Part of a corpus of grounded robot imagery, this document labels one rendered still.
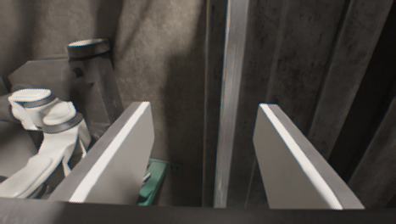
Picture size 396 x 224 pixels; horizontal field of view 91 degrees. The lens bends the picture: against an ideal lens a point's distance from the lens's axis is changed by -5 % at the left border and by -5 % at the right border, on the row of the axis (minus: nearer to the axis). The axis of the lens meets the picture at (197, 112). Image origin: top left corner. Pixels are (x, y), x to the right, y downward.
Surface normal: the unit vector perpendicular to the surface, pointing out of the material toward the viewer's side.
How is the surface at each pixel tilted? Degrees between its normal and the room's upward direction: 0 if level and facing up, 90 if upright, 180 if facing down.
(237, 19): 11
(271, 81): 0
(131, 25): 0
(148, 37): 0
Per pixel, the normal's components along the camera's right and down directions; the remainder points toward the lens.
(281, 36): -0.22, 0.49
